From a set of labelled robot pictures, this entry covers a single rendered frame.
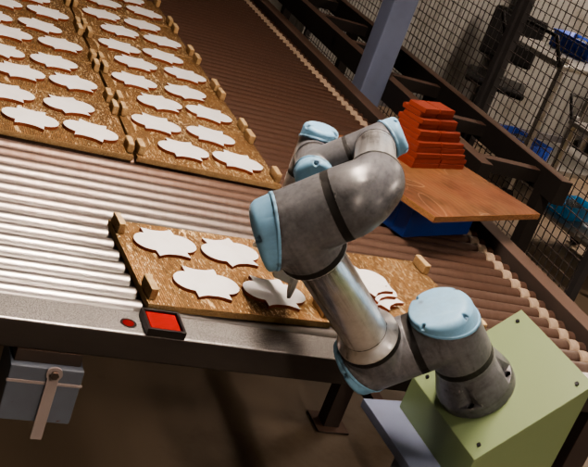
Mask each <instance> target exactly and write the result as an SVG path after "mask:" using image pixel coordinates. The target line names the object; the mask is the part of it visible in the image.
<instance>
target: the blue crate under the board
mask: <svg viewBox="0 0 588 467"><path fill-rule="evenodd" d="M383 224H384V225H386V226H387V227H389V228H390V229H391V230H393V231H394V232H396V233H397V234H399V235H400V236H401V237H414V236H434V235H453V234H467V233H468V232H469V228H470V226H471V224H472V221H457V222H431V221H429V220H428V219H426V218H425V217H424V216H422V215H421V214H419V213H418V212H417V211H416V210H414V209H413V208H411V207H410V206H408V205H407V204H405V203H404V202H402V201H401V200H400V202H399V203H398V205H397V207H396V208H395V209H394V211H393V212H392V213H391V215H390V216H389V217H388V218H387V219H386V220H385V221H384V222H383Z"/></svg>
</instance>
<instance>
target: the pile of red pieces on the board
mask: <svg viewBox="0 0 588 467"><path fill-rule="evenodd" d="M402 107H405V110H404V111H399V113H398V116H399V117H400V118H399V120H398V121H399V123H400V125H401V128H402V130H403V133H404V135H405V137H406V139H407V144H408V151H407V152H406V153H405V154H404V155H401V156H399V158H398V159H399V160H401V161H402V162H404V163H405V164H407V165H408V166H409V167H410V168H422V169H457V170H463V168H464V165H463V164H466V162H467V161H466V160H465V155H463V154H464V152H465V149H463V147H464V145H463V144H461V143H460V142H459V141H460V139H461V138H459V137H460V134H461V133H459V132H457V131H456V128H457V124H458V122H456V121H455V120H453V117H454V114H455V111H454V110H453V109H451V108H450V107H447V106H445V105H444V104H442V103H440V102H432V101H424V100H413V99H410V100H409V102H404V103H403V105H402Z"/></svg>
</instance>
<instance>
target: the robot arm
mask: <svg viewBox="0 0 588 467"><path fill-rule="evenodd" d="M338 136H339V134H338V132H337V131H336V130H335V129H334V128H333V127H331V126H330V125H327V124H325V123H322V122H318V121H313V120H312V121H307V122H306V123H305V124H304V125H303V128H302V130H301V132H300V134H298V140H297V143H296V146H295V149H294V153H293V156H292V159H291V162H290V165H289V168H288V171H287V172H286V175H285V178H284V181H283V184H282V188H280V189H278V190H272V191H269V192H268V193H267V194H266V195H264V196H261V197H259V198H257V199H255V200H254V201H253V202H252V203H251V204H250V206H249V219H250V223H251V228H252V232H253V235H254V238H255V242H254V243H253V246H254V247H257V250H258V252H259V255H260V257H261V259H262V262H263V264H264V266H265V268H266V269H267V271H270V272H272V275H273V277H274V278H276V279H278V280H281V281H283V282H285V283H287V284H288V287H287V298H291V296H292V294H293V293H294V290H295V288H296V286H297V284H298V281H302V282H303V284H304V285H305V287H306V288H307V290H308V292H309V293H310V295H311V296H312V297H313V298H314V300H315V301H316V303H317V304H318V306H319V307H320V309H321V310H322V312H323V313H324V315H325V316H326V318H327V319H328V321H329V322H330V324H331V325H332V327H333V329H334V330H335V332H336V333H337V339H336V341H335V342H334V344H333V353H334V357H335V360H336V363H337V365H338V368H339V370H340V372H341V374H342V375H343V376H344V379H345V381H346V382H347V384H348V385H349V386H350V387H351V388H352V389H353V390H354V391H355V392H356V393H358V394H360V395H367V394H370V393H373V392H375V393H377V392H380V391H382V390H383V389H384V388H387V387H390V386H392V385H397V384H400V383H402V382H404V381H407V380H409V379H412V378H415V377H418V376H420V375H423V374H425V373H428V372H432V371H435V389H436V394H437V397H438V398H439V400H440V402H441V404H442V406H443V407H444V409H445V410H446V411H448V412H449V413H451V414H452V415H454V416H457V417H460V418H466V419H472V418H479V417H482V416H486V415H488V414H491V413H493V412H495V411H496V410H498V409H500V408H501V407H502V406H503V405H504V404H506V402H507V401H508V400H509V399H510V397H511V395H512V394H513V391H514V389H515V385H516V376H515V374H514V371H513V369H512V366H511V364H510V363H509V361H508V360H507V358H506V357H505V356H503V355H502V354H501V353H500V352H499V351H498V350H497V349H496V348H494V347H493V346H492V343H491V341H490V339H489V336H488V334H487V333H486V330H485V328H484V326H483V324H482V320H481V315H480V313H479V311H478V310H477V308H476V307H475V306H474V304H473V302H472V300H471V299H470V298H469V296H468V295H466V294H465V293H464V292H462V291H460V290H456V289H455V288H451V287H437V288H433V289H430V290H427V291H425V292H423V293H421V294H419V295H418V296H417V297H416V300H413V301H412V302H411V303H410V305H409V308H408V312H407V313H404V314H401V315H398V316H396V317H393V316H392V314H390V313H389V312H387V311H386V310H384V309H379V308H378V306H377V304H376V303H375V301H374V299H373V298H372V296H371V294H370V293H369V290H368V289H367V287H366V286H365V285H364V283H363V281H362V279H361V278H360V276H359V274H358V273H357V270H356V269H355V267H354V265H353V264H352V262H351V260H350V259H349V257H348V256H347V255H346V249H347V243H348V242H351V241H353V240H356V239H358V238H359V237H362V236H364V235H366V234H368V233H370V232H372V231H373V230H374V229H376V228H377V227H378V226H380V225H381V224H382V223H383V222H384V221H385V220H386V219H387V218H388V217H389V216H390V215H391V213H392V212H393V211H394V209H395V208H396V207H397V205H398V203H399V202H400V200H401V198H402V196H403V193H404V191H405V185H406V179H405V174H404V170H403V168H402V166H401V164H400V163H399V161H398V160H397V158H399V156H401V155H404V154H405V153H406V152H407V151H408V144H407V139H406V137H405V135H404V133H403V130H402V128H401V125H400V123H399V121H398V119H397V118H395V117H391V118H388V119H385V120H378V121H377V122H376V123H373V124H371V125H369V126H367V127H365V128H362V129H360V130H357V131H355V132H353V133H349V134H347V135H345V136H342V137H340V138H338Z"/></svg>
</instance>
